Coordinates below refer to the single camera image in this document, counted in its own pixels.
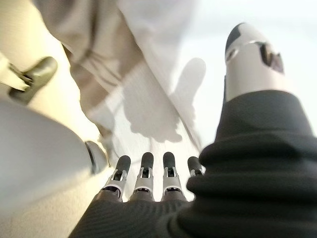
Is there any beige fringed bedspread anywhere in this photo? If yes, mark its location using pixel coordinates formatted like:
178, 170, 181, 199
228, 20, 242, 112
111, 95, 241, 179
33, 0, 140, 130

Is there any white duvet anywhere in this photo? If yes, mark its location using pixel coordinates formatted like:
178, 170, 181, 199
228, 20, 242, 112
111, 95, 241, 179
86, 0, 317, 202

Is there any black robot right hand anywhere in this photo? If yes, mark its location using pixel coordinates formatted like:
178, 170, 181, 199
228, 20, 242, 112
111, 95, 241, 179
68, 22, 317, 238

